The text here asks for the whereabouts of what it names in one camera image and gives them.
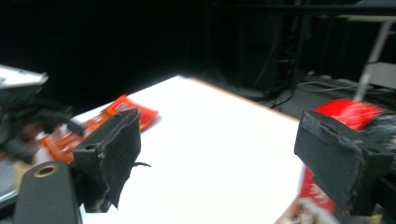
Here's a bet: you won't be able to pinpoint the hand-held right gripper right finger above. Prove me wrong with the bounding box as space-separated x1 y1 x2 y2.
293 109 394 217

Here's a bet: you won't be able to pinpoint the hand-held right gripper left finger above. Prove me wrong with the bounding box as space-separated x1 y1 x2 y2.
73 107 142 214

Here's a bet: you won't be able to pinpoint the orange snack packet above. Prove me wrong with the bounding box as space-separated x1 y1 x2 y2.
38 93 160 164

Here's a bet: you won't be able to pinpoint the red and black food packet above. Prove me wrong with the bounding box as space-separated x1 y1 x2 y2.
298 98 389 216

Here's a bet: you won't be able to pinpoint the pale floor cable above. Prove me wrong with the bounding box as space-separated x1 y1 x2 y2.
295 79 396 96

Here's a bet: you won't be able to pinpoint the black floor cables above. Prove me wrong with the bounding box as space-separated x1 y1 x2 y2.
270 89 296 110

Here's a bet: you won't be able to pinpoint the white metal desk frame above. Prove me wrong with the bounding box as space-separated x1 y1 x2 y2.
337 13 396 103

